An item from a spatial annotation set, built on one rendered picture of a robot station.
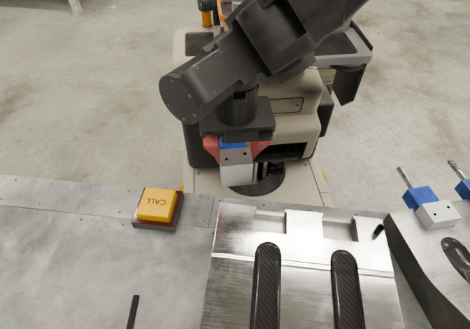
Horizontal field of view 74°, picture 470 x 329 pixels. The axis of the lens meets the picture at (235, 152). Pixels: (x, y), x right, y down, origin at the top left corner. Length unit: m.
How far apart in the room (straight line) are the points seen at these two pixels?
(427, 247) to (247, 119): 0.36
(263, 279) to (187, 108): 0.27
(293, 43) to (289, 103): 0.47
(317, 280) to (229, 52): 0.33
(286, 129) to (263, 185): 0.56
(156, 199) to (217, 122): 0.24
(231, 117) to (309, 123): 0.41
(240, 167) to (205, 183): 0.83
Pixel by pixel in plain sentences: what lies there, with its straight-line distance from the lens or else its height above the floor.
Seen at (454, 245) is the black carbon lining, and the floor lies 0.85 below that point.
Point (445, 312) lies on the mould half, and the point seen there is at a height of 0.85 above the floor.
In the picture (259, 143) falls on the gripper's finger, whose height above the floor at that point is 1.01.
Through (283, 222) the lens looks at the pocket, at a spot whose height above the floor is 0.86.
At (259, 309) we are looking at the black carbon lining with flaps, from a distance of 0.46.
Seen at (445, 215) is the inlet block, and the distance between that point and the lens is 0.62.
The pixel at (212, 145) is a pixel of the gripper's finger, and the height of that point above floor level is 1.02.
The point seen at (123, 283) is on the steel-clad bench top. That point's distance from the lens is 0.59.
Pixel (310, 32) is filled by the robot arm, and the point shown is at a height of 1.20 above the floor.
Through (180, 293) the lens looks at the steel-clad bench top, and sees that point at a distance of 0.56.
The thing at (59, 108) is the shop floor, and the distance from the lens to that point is 2.34.
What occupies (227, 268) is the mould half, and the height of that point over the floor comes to 0.89.
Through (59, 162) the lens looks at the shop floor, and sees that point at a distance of 1.98.
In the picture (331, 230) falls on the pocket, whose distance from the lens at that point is 0.55.
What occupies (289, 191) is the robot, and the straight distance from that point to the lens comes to 1.29.
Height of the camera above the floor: 1.33
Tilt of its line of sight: 49 degrees down
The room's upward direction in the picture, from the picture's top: straight up
